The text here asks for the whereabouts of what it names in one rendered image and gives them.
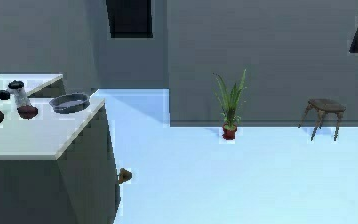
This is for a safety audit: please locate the dark brown wooden stool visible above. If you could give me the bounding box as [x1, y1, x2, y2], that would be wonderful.
[298, 98, 347, 142]

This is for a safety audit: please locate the green house plant red pot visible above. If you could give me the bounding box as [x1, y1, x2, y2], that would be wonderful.
[213, 68, 248, 141]

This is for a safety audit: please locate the black window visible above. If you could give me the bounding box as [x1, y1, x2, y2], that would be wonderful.
[105, 0, 154, 39]

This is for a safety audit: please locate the dark red round bowl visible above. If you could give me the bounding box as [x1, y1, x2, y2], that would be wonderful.
[16, 105, 40, 121]

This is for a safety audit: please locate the dark grey round pan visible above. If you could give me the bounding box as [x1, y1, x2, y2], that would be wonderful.
[48, 92, 91, 115]

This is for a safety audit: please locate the grey kitchen counter white top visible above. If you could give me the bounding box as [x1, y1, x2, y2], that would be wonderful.
[0, 73, 122, 224]

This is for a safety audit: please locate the grey bottle with black cap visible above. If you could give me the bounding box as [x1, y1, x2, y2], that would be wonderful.
[7, 80, 32, 108]

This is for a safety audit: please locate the small brown object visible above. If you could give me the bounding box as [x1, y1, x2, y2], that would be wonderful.
[117, 167, 133, 185]

